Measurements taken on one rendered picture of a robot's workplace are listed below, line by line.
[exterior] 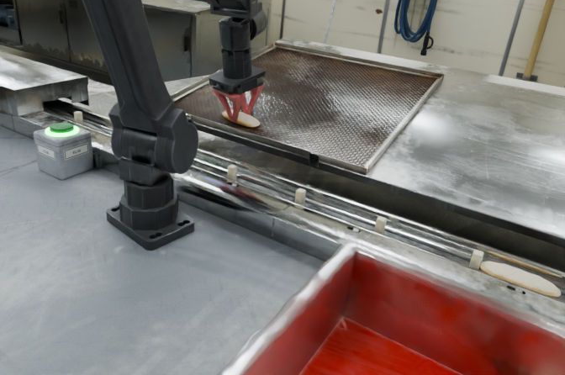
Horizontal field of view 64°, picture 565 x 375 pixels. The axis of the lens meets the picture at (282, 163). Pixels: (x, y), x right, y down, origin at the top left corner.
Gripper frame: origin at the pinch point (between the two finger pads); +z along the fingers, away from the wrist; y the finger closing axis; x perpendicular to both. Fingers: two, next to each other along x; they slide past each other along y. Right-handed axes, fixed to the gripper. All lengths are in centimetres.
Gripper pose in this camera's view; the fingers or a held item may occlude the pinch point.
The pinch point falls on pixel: (240, 114)
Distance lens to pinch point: 96.2
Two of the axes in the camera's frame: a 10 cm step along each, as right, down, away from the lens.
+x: 7.6, 3.5, -5.5
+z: 0.1, 8.4, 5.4
